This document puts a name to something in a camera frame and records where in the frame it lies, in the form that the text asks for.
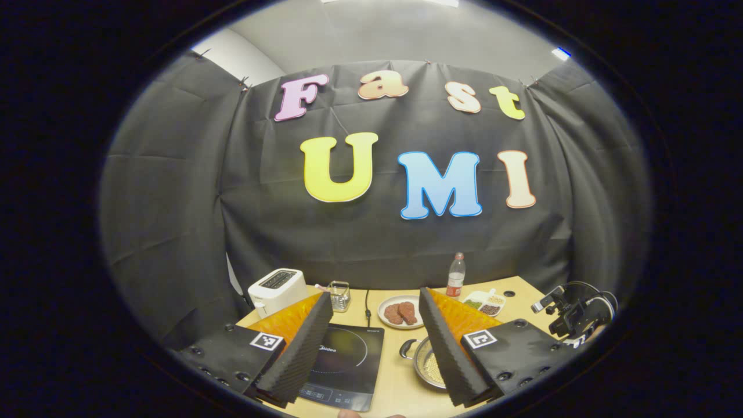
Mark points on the clear bottle with red label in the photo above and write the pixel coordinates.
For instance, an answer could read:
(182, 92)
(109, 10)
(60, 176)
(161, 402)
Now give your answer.
(455, 278)

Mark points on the pile of soybeans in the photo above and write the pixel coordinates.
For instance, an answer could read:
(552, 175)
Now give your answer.
(432, 366)

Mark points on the black induction cooktop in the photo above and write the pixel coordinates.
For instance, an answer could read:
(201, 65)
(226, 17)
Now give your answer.
(348, 360)

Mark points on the pile of green beans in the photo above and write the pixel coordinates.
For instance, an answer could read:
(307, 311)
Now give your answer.
(473, 303)

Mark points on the round white plate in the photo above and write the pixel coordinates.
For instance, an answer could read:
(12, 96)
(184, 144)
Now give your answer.
(386, 306)

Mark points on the ceiling light panel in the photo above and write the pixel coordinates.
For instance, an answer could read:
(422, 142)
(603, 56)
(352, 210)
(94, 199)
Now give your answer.
(561, 54)

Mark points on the pile of yellow grains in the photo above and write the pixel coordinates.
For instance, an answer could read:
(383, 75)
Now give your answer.
(496, 299)

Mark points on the white divided dish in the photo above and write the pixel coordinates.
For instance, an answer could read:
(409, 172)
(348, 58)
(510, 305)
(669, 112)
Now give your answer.
(484, 293)

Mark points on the black backdrop cloth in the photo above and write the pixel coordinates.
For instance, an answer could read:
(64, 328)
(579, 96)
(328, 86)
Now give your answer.
(360, 244)

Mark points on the white toaster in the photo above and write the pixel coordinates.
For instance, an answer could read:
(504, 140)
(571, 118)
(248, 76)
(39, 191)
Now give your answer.
(278, 287)

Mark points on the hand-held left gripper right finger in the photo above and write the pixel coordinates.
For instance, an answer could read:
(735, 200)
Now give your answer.
(450, 360)

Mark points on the brown meat piece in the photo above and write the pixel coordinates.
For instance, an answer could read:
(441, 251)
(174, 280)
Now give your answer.
(408, 312)
(393, 314)

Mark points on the pile of dark beans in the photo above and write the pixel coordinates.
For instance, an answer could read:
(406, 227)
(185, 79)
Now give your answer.
(490, 309)

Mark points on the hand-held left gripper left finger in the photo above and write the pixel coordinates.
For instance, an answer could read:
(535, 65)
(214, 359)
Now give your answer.
(296, 360)

